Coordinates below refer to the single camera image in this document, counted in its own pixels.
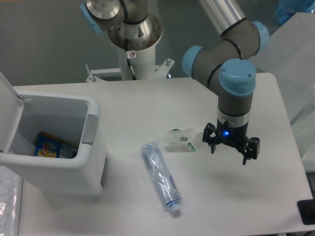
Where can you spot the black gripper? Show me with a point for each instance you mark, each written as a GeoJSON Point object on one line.
{"type": "Point", "coordinates": [235, 137]}

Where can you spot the white plastic wrapper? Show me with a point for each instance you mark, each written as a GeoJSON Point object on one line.
{"type": "Point", "coordinates": [188, 140]}

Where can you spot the clear plastic water bottle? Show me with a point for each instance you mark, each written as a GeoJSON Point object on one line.
{"type": "Point", "coordinates": [162, 178]}

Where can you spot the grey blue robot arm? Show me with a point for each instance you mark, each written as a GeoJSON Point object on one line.
{"type": "Point", "coordinates": [225, 69]}

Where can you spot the white trash can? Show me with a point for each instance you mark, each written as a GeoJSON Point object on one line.
{"type": "Point", "coordinates": [72, 118]}

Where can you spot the black device at edge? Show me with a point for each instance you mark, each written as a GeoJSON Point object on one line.
{"type": "Point", "coordinates": [307, 211]}

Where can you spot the translucent plastic box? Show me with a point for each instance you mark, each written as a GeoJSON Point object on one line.
{"type": "Point", "coordinates": [290, 56]}

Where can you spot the blue water jug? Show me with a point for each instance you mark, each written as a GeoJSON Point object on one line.
{"type": "Point", "coordinates": [287, 8]}

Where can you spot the silver foil wrapper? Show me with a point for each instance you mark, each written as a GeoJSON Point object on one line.
{"type": "Point", "coordinates": [67, 151]}

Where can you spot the blue orange snack packet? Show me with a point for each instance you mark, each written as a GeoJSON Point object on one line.
{"type": "Point", "coordinates": [47, 146]}

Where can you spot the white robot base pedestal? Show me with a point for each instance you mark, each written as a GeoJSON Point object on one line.
{"type": "Point", "coordinates": [133, 65]}

